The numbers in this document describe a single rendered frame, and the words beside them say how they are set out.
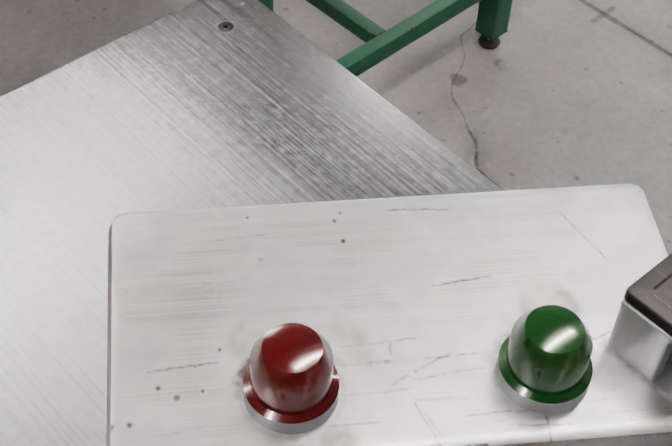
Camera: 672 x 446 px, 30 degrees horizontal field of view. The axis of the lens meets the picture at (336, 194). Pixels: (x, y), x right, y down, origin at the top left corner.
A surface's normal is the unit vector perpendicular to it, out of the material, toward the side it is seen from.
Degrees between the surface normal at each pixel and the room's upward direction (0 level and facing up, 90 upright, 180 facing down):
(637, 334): 90
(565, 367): 59
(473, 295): 0
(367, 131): 0
